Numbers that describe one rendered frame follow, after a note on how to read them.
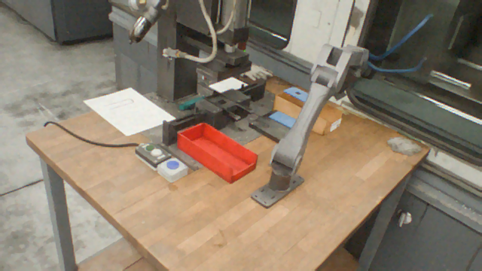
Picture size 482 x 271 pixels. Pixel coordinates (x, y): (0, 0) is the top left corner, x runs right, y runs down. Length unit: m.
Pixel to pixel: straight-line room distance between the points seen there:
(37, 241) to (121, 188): 1.21
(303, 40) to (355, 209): 0.99
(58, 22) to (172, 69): 2.98
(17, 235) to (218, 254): 1.56
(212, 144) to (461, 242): 1.12
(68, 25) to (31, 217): 2.47
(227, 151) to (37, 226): 1.37
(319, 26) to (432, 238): 1.06
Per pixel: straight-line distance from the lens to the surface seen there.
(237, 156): 1.35
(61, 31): 4.52
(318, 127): 1.57
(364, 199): 1.33
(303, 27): 2.00
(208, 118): 1.46
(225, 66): 1.40
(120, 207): 1.17
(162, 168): 1.24
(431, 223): 1.94
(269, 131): 1.49
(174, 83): 1.62
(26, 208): 2.58
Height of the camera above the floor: 1.70
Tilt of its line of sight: 33 degrees down
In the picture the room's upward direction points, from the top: 8 degrees clockwise
